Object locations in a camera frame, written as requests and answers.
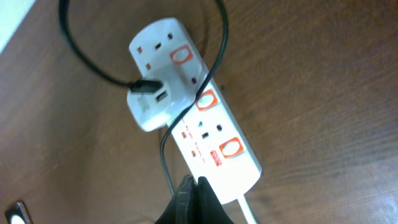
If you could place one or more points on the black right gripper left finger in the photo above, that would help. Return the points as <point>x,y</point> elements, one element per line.
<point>180,208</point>

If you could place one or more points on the white USB charger adapter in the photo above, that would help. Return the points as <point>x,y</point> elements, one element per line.
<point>155,110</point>

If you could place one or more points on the white power strip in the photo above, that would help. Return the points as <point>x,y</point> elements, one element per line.
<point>206,132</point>

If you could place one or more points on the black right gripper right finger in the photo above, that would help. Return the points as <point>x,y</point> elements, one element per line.
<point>208,209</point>

